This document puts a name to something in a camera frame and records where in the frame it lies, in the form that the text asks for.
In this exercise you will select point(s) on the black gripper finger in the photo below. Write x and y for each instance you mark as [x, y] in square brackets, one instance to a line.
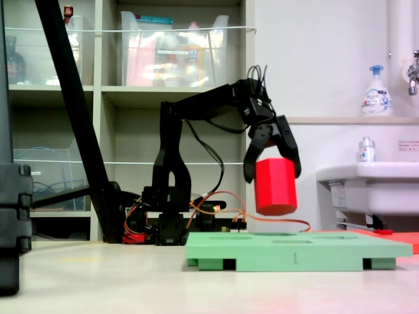
[293, 153]
[250, 163]

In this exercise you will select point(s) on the red octagonal pillar block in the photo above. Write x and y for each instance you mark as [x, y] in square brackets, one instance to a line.
[275, 189]

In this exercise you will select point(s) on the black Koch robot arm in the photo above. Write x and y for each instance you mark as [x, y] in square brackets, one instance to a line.
[170, 157]

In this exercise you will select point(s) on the circuit board with connectors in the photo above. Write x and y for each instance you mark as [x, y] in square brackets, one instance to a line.
[240, 229]

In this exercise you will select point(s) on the small clear sanitizer bottle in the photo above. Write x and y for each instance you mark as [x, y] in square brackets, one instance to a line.
[366, 152]

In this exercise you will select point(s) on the black table clamp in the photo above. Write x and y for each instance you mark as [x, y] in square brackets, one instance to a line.
[205, 224]

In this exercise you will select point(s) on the beige shelf unit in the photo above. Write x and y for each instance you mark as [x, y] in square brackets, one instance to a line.
[250, 49]

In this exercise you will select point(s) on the large clear storage bin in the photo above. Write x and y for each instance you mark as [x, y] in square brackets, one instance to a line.
[216, 59]

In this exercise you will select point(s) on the white sink basin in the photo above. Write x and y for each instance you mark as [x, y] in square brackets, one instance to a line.
[376, 193]

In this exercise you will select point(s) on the green shape sorting board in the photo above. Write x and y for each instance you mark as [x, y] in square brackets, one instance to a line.
[262, 258]

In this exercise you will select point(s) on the yellow label bottle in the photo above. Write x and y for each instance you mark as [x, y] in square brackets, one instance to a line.
[194, 59]

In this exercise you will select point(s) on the white blue soap pump bottle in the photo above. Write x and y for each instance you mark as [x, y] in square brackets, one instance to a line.
[376, 98]

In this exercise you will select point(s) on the pink folder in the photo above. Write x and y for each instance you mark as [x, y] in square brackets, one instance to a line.
[140, 65]

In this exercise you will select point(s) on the chrome faucet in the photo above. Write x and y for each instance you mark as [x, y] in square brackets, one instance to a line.
[413, 83]

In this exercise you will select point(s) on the teal edged package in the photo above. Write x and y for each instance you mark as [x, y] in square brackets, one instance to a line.
[154, 21]

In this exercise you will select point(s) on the clear plastic tray bin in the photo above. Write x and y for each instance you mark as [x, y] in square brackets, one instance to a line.
[29, 157]

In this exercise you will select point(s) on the bottle with red cap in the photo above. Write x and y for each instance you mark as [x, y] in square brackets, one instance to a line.
[68, 12]

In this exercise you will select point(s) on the dark glass bottle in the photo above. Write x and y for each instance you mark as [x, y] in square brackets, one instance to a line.
[14, 65]

